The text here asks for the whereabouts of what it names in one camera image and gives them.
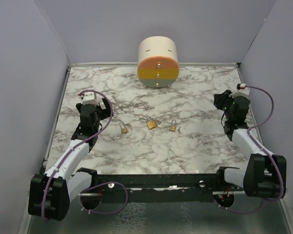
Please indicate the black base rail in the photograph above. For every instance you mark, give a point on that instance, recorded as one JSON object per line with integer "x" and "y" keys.
{"x": 161, "y": 188}

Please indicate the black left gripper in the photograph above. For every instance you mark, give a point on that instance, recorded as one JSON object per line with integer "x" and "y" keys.
{"x": 105, "y": 112}

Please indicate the round three-drawer storage box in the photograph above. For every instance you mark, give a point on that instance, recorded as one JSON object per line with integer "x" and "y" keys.
{"x": 158, "y": 65}

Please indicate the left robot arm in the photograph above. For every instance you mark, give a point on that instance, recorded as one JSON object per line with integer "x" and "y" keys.
{"x": 51, "y": 192}

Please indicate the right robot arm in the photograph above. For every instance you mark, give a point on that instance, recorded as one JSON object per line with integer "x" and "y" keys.
{"x": 265, "y": 174}

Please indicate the small brass padlock long shackle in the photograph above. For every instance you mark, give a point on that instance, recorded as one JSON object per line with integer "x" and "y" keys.
{"x": 123, "y": 128}

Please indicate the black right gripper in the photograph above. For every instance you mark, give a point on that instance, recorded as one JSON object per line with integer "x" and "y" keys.
{"x": 218, "y": 99}

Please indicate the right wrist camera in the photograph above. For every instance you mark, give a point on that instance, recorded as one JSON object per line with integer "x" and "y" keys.
{"x": 241, "y": 90}

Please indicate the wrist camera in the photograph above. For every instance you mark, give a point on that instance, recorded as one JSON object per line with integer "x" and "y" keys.
{"x": 241, "y": 90}
{"x": 89, "y": 98}

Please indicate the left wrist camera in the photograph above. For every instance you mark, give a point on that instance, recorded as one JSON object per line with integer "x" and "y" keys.
{"x": 89, "y": 98}

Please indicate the medium brass padlock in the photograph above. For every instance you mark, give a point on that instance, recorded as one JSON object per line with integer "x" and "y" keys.
{"x": 151, "y": 123}

